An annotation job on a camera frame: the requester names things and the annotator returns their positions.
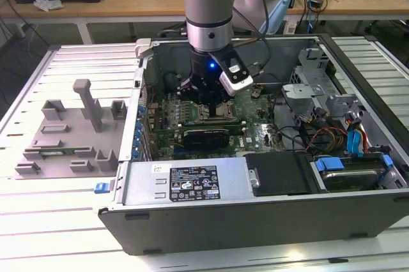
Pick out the metal socket cover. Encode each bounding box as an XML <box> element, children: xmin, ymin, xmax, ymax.
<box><xmin>197</xmin><ymin>102</ymin><xmax>233</xmax><ymax>121</ymax></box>

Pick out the CPU socket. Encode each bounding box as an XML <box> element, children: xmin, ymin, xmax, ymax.
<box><xmin>195</xmin><ymin>101</ymin><xmax>235</xmax><ymax>123</ymax></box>

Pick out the black graphics card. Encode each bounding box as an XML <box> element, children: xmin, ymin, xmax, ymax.
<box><xmin>174</xmin><ymin>126</ymin><xmax>231</xmax><ymax>151</ymax></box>

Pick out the green motherboard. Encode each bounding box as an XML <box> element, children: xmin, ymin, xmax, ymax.
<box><xmin>142</xmin><ymin>85</ymin><xmax>290</xmax><ymax>162</ymax></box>

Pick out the grey case release latch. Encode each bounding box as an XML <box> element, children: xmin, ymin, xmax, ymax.
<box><xmin>134</xmin><ymin>38</ymin><xmax>153</xmax><ymax>61</ymax></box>

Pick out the black disk bay cover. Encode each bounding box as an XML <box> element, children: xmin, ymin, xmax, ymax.
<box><xmin>243</xmin><ymin>152</ymin><xmax>313</xmax><ymax>197</ymax></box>

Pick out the grey metal drive cage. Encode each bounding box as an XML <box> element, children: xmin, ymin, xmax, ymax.
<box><xmin>281</xmin><ymin>47</ymin><xmax>367</xmax><ymax>132</ymax></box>

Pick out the silver power supply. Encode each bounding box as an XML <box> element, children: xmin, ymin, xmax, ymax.
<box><xmin>122</xmin><ymin>158</ymin><xmax>256</xmax><ymax>206</ymax></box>

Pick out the grey parts rack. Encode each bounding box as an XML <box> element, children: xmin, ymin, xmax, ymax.
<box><xmin>14</xmin><ymin>79</ymin><xmax>129</xmax><ymax>180</ymax></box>

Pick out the open black PC case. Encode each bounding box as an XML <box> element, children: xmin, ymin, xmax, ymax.
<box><xmin>97</xmin><ymin>33</ymin><xmax>409</xmax><ymax>256</ymax></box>

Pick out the green RAM stick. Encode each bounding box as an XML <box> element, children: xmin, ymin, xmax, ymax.
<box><xmin>40</xmin><ymin>147</ymin><xmax>93</xmax><ymax>157</ymax></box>

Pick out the hard disk in blue carrier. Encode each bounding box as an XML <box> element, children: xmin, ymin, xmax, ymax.
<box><xmin>312</xmin><ymin>153</ymin><xmax>394</xmax><ymax>193</ymax></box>

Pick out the crumpled white paper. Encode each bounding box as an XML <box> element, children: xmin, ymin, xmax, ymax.
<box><xmin>33</xmin><ymin>0</ymin><xmax>64</xmax><ymax>11</ymax></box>

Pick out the black looped cable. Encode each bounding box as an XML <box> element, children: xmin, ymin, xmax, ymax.
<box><xmin>163</xmin><ymin>72</ymin><xmax>180</xmax><ymax>91</ymax></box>

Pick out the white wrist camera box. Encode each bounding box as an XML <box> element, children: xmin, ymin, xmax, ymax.
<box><xmin>211</xmin><ymin>50</ymin><xmax>255</xmax><ymax>97</ymax></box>

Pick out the black camera cable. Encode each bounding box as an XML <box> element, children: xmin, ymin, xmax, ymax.
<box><xmin>251</xmin><ymin>0</ymin><xmax>274</xmax><ymax>78</ymax></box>

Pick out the coloured power wire bundle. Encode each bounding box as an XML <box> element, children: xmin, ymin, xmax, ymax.
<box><xmin>305</xmin><ymin>127</ymin><xmax>350</xmax><ymax>155</ymax></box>

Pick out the blue flat data wire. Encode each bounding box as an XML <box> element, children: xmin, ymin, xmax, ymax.
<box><xmin>347</xmin><ymin>128</ymin><xmax>364</xmax><ymax>158</ymax></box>

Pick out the orange data wire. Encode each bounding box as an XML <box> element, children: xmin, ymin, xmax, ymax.
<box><xmin>357</xmin><ymin>125</ymin><xmax>386</xmax><ymax>155</ymax></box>

